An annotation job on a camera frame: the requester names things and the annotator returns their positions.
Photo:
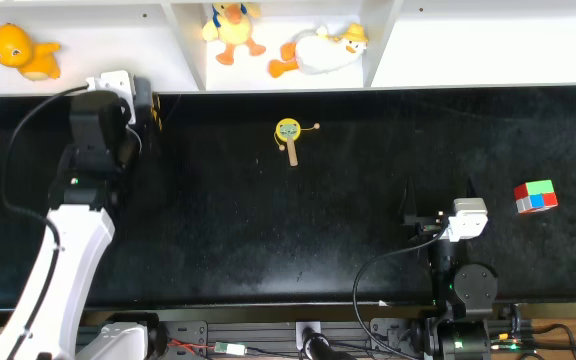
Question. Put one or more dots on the white plush duck with hat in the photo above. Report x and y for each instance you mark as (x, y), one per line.
(323, 52)

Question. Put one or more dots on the yellow rubber duck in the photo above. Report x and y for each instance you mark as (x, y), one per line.
(23, 52)

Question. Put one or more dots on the grey and yellow toy truck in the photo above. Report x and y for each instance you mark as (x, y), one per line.
(157, 112)

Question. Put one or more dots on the yellow rattle drum toy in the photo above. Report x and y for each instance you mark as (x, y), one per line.
(288, 131)

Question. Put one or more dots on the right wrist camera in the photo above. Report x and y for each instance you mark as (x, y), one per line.
(466, 220)

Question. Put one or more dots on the yellow plush duck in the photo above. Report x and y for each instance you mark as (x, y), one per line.
(233, 27)

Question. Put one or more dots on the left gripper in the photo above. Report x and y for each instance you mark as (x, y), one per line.
(144, 105)

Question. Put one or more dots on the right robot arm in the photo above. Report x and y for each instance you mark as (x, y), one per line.
(473, 287)

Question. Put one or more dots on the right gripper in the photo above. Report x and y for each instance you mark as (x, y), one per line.
(420, 223)

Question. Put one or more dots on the white shelf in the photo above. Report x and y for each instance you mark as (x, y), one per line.
(118, 60)

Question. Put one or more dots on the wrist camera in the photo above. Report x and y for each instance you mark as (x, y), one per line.
(115, 85)
(466, 220)

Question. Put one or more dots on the mounting rail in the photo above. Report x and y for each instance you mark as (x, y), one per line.
(268, 340)

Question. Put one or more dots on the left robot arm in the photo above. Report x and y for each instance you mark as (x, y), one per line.
(75, 240)

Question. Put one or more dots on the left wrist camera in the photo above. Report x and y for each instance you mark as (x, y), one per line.
(115, 85)

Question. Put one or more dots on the many-coloured puzzle cube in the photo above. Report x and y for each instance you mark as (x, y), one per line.
(535, 196)

